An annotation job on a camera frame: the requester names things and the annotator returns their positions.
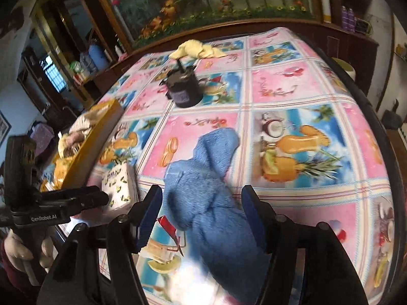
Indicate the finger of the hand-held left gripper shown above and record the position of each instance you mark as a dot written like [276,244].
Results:
[79,197]

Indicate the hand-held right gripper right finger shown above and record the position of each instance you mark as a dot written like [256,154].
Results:
[252,219]

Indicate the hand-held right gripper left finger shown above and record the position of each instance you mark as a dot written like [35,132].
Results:
[149,219]

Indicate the blue terry towel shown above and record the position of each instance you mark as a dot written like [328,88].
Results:
[216,197]

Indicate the person's left hand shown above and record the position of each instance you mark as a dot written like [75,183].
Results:
[17,251]

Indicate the lemon print tissue pack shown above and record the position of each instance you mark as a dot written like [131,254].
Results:
[119,184]

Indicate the pink dotted bag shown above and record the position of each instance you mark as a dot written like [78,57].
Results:
[41,138]

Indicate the barred window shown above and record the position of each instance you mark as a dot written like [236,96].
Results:
[54,73]

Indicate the green lid jar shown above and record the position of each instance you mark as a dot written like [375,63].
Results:
[76,70]

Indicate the black electric motor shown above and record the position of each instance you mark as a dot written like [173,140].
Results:
[184,89]

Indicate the blue bottle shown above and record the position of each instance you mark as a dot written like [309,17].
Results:
[97,55]

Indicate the dark metal pot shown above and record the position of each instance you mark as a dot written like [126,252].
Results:
[391,117]

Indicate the yellow terry towel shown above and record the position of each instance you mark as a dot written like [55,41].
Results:
[190,48]

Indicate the white and green cup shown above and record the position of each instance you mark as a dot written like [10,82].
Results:
[345,66]

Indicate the purple bottle set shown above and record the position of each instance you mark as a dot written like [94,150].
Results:
[348,19]

